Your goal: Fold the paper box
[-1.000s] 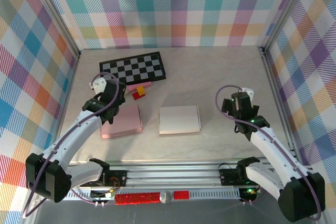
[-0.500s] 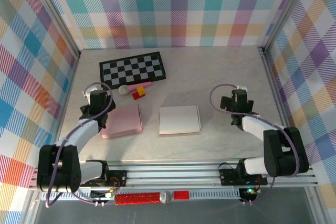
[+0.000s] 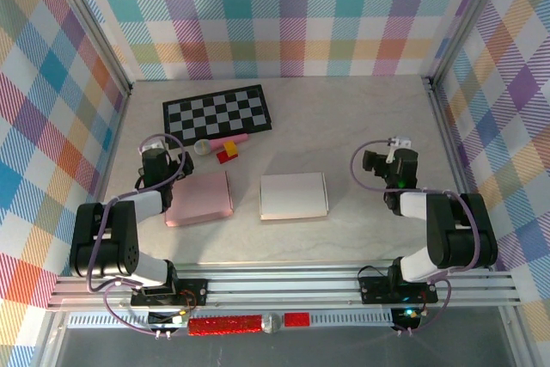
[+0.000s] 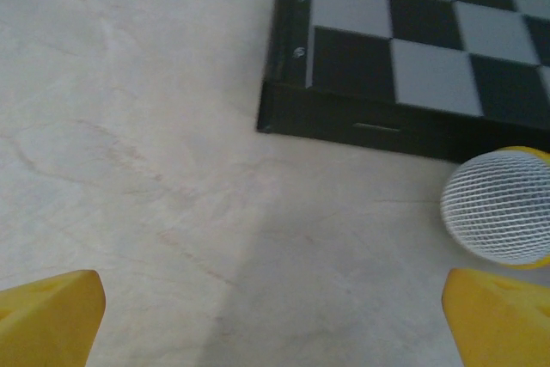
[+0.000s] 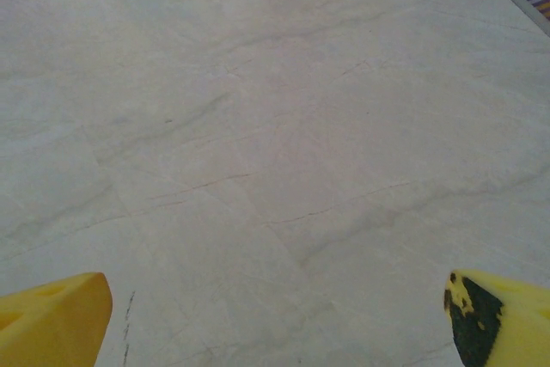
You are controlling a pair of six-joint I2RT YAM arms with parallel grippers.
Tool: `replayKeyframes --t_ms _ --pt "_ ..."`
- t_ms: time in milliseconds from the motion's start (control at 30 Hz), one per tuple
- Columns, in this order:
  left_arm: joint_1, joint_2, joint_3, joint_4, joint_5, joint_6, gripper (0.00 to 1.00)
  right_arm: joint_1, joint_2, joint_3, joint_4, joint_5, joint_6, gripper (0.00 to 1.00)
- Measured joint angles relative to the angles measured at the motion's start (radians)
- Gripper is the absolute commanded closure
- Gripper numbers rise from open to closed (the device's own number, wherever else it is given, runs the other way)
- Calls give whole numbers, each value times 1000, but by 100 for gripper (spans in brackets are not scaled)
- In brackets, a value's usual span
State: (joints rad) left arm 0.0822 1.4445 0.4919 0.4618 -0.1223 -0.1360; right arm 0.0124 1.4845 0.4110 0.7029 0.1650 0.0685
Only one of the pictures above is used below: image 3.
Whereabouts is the pink paper box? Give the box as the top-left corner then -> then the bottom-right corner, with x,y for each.
164,170 -> 235,229

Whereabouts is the white paper box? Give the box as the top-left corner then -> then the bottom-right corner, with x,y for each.
259,172 -> 330,222

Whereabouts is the pink toy microphone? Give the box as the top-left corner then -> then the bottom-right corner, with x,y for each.
192,134 -> 250,156

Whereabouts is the black white checkerboard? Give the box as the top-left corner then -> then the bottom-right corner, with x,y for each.
162,84 -> 274,150

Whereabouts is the red glitter microphone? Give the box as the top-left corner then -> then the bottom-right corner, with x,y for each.
187,314 -> 284,337

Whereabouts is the red glitter patch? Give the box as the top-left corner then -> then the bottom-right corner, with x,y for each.
284,311 -> 311,327

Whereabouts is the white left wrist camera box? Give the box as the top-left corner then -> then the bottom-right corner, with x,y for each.
137,134 -> 168,156

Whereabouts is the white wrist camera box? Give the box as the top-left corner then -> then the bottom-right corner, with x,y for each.
386,137 -> 412,166
137,134 -> 168,156

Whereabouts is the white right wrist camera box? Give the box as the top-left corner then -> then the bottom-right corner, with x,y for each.
386,137 -> 412,166

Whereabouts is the aluminium side rail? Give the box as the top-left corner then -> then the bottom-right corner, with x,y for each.
423,76 -> 493,272

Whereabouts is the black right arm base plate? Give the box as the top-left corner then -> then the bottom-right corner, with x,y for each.
358,274 -> 439,304

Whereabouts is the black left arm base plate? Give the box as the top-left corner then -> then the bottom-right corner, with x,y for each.
130,277 -> 209,309

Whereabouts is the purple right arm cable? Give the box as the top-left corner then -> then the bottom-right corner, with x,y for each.
351,138 -> 482,337

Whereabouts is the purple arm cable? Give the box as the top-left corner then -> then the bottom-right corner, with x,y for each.
85,133 -> 190,337
351,138 -> 482,337

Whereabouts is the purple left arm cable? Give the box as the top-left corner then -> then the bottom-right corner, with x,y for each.
85,133 -> 190,337

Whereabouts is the white slotted cable duct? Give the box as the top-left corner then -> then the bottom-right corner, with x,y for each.
67,310 -> 394,328

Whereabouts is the aluminium corner post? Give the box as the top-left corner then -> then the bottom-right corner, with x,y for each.
423,0 -> 512,89
42,0 -> 132,97

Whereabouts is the aluminium frame rail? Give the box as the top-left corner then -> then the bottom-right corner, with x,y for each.
46,261 -> 523,312

